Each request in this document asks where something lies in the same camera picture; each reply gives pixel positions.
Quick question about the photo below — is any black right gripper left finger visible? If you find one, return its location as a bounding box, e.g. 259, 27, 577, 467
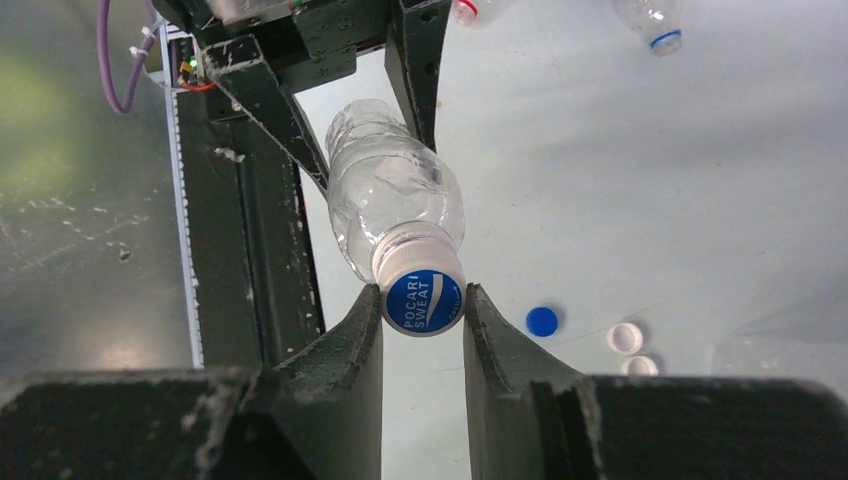
1, 285, 383, 479

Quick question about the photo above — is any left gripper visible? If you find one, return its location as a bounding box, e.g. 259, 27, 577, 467
152, 0, 452, 196

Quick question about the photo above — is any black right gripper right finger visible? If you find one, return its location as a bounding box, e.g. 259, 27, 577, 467
463, 284, 847, 479

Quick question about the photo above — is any small clear plastic bottle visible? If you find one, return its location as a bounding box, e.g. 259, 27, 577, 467
325, 99, 465, 283

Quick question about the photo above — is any white blue labelled bottle cap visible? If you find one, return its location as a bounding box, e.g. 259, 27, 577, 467
372, 221, 466, 338

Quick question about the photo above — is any clear ribbed plastic bottle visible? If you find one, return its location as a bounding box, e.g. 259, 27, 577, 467
711, 290, 847, 398

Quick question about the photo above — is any clear bottle with blue label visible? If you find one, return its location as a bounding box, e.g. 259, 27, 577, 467
610, 0, 683, 57

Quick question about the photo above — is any clear bottle with red ring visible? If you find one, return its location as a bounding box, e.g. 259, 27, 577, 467
451, 0, 516, 28

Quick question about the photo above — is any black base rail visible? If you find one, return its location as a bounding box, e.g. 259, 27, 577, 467
177, 81, 326, 368

